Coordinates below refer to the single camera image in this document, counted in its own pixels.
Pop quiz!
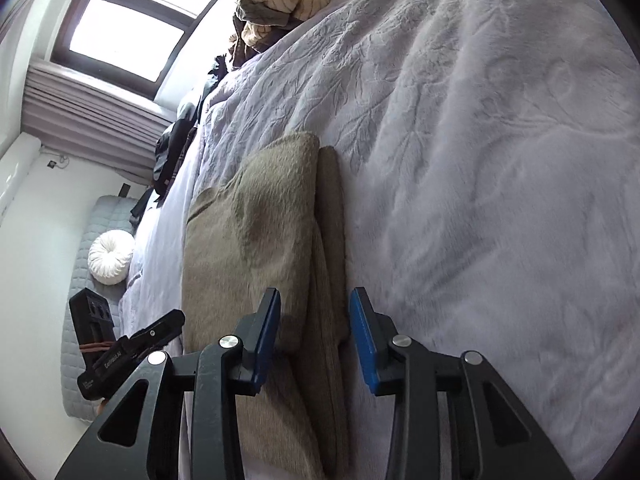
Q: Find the grey embossed bed blanket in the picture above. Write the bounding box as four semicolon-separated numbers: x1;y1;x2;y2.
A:
120;0;640;480

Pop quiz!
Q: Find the dark framed window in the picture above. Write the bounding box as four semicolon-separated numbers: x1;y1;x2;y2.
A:
50;0;251;98

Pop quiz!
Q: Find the grey pleated curtain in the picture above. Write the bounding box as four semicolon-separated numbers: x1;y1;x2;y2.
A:
22;60;173;186

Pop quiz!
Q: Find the white air conditioner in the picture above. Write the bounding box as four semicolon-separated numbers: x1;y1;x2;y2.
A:
0;135;41;211

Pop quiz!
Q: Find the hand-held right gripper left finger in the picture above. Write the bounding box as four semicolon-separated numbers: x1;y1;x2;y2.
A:
55;287;282;480

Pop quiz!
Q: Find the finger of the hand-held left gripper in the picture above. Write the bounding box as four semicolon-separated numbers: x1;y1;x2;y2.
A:
127;309;187;356

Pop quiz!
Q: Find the white round pillow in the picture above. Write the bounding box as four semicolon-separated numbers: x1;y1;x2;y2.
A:
88;230;136;287

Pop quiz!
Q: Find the pile of dark clothes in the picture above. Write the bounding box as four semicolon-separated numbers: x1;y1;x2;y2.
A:
131;52;236;221

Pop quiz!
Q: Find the grey quilted mat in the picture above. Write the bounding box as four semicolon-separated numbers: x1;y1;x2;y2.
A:
60;195;143;421

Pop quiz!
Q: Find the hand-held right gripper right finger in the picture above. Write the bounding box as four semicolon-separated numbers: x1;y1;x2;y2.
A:
349;286;576;480

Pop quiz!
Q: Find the tan knit sweater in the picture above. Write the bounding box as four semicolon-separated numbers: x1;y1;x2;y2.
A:
181;131;351;480

